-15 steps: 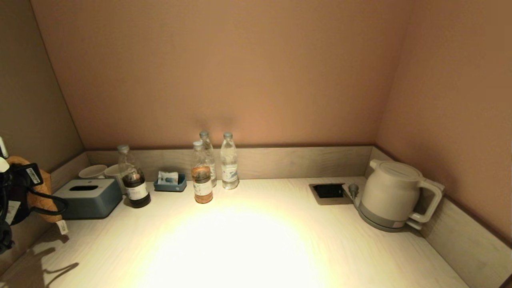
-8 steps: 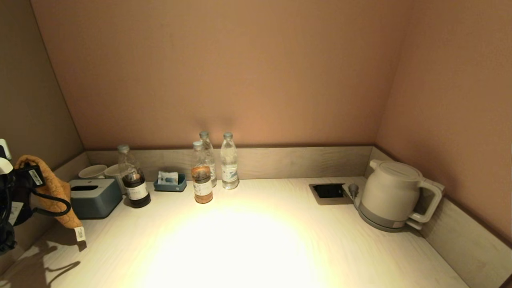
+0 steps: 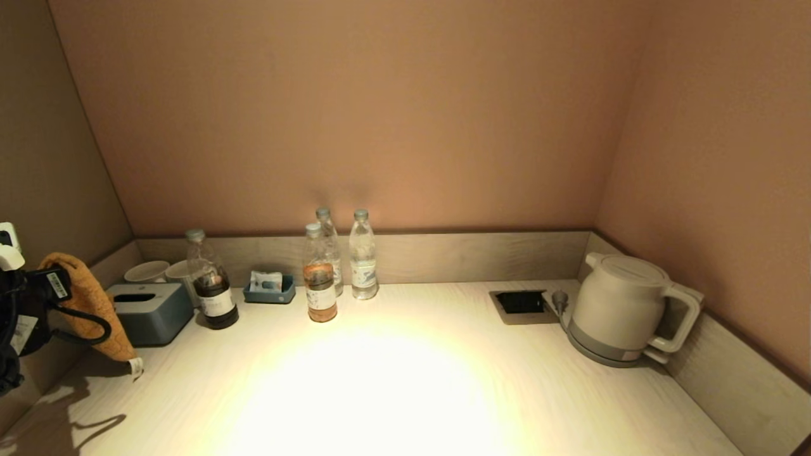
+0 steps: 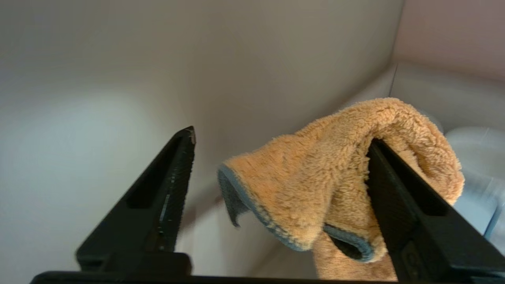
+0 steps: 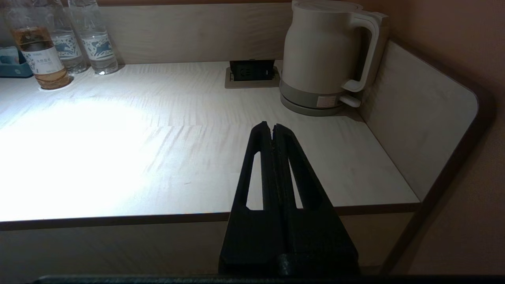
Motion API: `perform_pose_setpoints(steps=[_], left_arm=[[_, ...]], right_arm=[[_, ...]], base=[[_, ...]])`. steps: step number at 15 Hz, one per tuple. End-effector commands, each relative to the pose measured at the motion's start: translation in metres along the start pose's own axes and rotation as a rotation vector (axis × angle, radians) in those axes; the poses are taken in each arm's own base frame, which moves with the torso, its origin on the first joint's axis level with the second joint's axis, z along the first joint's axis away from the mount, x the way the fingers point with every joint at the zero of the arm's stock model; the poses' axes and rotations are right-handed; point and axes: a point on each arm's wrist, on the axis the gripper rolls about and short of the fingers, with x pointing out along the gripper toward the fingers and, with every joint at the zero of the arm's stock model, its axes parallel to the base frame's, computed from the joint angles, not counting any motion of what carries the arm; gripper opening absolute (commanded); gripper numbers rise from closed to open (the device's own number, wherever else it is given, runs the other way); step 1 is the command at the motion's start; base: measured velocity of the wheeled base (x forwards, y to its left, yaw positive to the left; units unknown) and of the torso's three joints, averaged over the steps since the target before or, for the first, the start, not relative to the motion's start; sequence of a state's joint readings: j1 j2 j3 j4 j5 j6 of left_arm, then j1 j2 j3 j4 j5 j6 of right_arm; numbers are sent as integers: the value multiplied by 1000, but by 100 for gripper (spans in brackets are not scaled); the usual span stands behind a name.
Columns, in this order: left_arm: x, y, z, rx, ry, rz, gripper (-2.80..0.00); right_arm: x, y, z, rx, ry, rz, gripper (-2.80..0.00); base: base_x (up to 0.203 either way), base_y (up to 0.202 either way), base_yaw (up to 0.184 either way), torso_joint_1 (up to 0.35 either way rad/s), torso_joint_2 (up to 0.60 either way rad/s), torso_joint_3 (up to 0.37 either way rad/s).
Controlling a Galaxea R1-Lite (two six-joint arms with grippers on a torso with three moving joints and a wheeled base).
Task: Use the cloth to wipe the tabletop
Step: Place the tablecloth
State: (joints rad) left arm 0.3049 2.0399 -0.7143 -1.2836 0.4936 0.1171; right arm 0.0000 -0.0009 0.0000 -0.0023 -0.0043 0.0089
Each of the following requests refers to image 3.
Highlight white electric kettle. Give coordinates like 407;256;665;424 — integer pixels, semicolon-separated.
568;252;702;363

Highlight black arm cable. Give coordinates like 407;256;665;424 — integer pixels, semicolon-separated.
49;303;113;346

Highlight small blue tray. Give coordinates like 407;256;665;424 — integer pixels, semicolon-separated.
243;274;297;305

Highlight white sachet packet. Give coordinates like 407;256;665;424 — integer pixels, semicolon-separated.
250;270;283;293

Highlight grey kettle power plug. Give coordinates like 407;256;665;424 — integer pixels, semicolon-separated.
551;290;571;329

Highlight grey-blue tissue box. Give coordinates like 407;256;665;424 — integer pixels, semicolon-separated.
105;282;195;347

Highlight white ceramic mug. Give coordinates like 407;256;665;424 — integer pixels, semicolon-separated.
165;260;202;308
124;260;170;284

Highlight black and white wrist camera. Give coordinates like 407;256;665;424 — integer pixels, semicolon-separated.
0;222;26;273

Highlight clear plastic water bottle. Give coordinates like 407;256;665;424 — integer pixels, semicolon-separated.
316;207;345;297
349;209;380;300

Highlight plastic bottle with amber liquid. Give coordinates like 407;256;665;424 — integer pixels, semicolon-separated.
302;223;338;323

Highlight orange microfibre cloth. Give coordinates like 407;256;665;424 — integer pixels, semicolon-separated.
38;252;144;378

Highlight plastic bottle with dark liquid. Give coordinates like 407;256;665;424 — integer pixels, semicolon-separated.
186;229;239;330

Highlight grey kettle base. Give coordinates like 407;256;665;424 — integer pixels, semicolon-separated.
566;326;669;369

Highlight recessed black power socket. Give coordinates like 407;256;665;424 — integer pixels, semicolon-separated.
489;290;561;326

